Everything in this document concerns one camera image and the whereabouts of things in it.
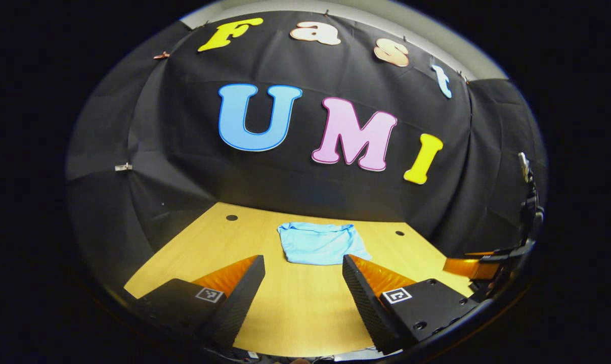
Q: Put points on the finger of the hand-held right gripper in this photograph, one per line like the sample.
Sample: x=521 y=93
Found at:
x=508 y=252
x=467 y=268

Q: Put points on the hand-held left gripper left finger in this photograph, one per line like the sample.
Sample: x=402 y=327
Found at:
x=245 y=298

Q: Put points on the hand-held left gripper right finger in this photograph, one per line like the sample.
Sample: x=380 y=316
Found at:
x=363 y=298

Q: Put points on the light blue T-shirt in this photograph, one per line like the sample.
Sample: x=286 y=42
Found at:
x=320 y=245

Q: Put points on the black backdrop cloth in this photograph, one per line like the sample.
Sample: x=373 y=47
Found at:
x=295 y=187

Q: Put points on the small metal cloth clip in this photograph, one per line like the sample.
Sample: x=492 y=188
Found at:
x=123 y=167

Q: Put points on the small red cloth clip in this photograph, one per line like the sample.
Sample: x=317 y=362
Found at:
x=161 y=55

